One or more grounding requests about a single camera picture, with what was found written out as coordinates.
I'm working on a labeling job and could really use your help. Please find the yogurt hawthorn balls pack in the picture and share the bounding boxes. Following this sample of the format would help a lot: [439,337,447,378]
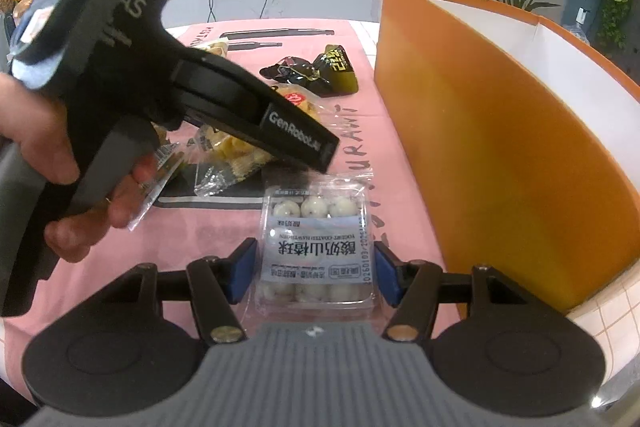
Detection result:
[254,168,378,317]

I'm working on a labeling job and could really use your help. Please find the yellow twisted snack bag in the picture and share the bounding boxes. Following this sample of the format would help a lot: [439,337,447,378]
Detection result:
[184,82,343,197]

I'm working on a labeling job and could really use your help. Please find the white potato sticks bag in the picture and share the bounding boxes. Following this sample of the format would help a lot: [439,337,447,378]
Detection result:
[196,39,229,57]

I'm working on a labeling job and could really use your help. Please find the green candy clear bag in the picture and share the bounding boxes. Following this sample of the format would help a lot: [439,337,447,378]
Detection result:
[127,143,186,232]

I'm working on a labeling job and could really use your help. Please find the orange storage box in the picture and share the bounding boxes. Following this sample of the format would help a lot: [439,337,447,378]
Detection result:
[374,0,639,312]

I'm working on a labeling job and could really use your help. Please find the black snack packet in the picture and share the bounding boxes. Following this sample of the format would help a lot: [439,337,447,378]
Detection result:
[259,44,359,98]

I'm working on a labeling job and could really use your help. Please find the person's left hand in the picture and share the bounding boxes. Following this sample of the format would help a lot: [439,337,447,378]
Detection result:
[0,74,158,264]

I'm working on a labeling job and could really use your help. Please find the lemon checkered tablecloth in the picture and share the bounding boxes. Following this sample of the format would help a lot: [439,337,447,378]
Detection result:
[396,131,639,402]

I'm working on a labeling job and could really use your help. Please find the blue water jug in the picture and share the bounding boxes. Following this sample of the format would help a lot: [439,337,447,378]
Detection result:
[563,6,590,46]

